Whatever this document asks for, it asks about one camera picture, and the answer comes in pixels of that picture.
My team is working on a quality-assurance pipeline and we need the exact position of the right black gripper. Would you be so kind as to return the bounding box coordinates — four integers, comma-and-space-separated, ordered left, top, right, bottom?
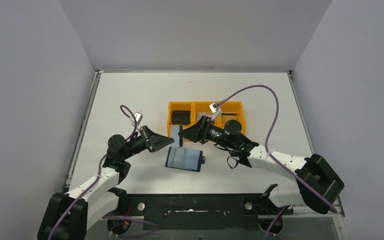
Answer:
179, 115, 236, 149

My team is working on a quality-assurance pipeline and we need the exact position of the dark card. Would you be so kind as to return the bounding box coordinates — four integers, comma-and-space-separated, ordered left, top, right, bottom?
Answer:
170, 125, 184, 148

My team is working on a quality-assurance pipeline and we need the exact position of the black cards stack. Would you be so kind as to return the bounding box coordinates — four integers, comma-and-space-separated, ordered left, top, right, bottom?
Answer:
170, 110, 191, 125

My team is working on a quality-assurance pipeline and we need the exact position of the blue card holder wallet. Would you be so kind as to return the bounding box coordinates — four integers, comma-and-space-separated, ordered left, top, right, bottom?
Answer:
165, 147, 206, 172

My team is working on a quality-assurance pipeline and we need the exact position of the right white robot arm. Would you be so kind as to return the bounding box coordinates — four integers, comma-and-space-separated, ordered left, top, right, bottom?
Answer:
178, 116, 345, 214

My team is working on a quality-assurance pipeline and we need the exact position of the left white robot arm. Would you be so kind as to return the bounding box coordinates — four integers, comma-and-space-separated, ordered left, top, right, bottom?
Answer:
37, 125, 175, 240

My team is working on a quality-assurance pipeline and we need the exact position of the silver card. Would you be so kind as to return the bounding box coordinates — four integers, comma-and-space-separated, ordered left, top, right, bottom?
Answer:
196, 112, 215, 124

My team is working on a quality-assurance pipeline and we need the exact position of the orange three-compartment tray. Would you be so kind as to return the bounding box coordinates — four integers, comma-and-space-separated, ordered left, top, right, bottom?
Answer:
167, 101, 246, 144

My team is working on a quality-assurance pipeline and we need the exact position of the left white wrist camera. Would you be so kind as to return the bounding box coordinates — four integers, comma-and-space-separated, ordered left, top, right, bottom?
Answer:
130, 112, 143, 126

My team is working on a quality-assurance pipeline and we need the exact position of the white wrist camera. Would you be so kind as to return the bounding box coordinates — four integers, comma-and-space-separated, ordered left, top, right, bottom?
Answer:
209, 102, 223, 122
130, 112, 143, 126

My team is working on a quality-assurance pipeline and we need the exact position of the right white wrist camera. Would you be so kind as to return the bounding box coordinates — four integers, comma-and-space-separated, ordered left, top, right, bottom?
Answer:
209, 102, 223, 122

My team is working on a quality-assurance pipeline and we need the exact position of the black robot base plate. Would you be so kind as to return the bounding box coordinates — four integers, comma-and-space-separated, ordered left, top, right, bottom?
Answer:
104, 193, 284, 238

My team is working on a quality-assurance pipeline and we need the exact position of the aluminium frame rail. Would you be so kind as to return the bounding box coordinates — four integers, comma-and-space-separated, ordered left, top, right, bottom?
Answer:
51, 194, 345, 220

